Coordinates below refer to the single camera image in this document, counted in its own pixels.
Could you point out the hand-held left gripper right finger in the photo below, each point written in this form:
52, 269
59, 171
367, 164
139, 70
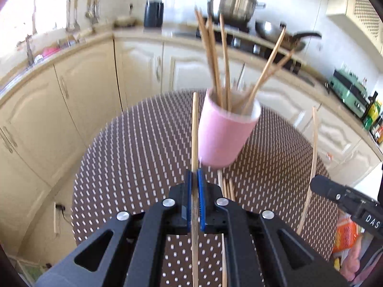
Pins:
201, 200

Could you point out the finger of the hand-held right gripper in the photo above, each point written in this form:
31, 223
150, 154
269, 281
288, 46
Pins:
329, 189

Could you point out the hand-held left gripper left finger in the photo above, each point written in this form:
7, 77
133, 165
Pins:
188, 197

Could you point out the long wooden chopstick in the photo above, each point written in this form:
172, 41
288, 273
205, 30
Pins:
311, 191
195, 131

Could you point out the pile of wooden chopsticks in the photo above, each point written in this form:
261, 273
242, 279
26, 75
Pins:
229, 188

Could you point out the pink cup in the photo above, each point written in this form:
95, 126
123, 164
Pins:
221, 137

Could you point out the bunch of chopsticks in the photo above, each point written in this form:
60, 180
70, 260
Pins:
213, 65

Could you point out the person's right hand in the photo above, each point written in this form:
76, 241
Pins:
353, 263

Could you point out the orange plastic bag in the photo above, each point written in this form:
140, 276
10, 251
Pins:
344, 233

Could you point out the green yellow bottle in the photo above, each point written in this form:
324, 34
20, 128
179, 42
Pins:
372, 115

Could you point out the green countertop appliance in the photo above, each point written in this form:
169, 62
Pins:
348, 92

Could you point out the dark glass bottle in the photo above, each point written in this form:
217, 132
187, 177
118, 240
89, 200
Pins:
373, 98

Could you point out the cream lower kitchen cabinets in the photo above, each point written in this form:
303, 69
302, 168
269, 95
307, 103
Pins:
89, 89

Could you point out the black gas stove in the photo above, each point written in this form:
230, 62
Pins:
248, 46

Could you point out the beige stone countertop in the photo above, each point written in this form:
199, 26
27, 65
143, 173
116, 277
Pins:
134, 33

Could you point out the stacked white bowls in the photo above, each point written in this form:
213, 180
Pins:
125, 21

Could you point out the black electric kettle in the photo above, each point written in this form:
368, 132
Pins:
153, 13

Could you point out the steel steamer pot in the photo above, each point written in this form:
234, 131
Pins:
236, 3

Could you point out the pink sink item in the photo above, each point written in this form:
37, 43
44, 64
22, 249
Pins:
49, 51

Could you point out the hanging metal skimmer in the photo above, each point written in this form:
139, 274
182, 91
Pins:
95, 16

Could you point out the hanging metal spatula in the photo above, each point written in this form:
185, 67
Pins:
75, 22

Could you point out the hanging small metal ladle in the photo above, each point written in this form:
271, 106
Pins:
89, 12

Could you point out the steel kitchen faucet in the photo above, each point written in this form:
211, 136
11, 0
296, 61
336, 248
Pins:
29, 53

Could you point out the kitchen window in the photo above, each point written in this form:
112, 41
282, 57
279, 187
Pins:
27, 9

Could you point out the low wall outlet with plug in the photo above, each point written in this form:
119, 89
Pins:
59, 218

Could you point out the cream lattice wall cabinet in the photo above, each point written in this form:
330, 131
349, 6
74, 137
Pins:
359, 12

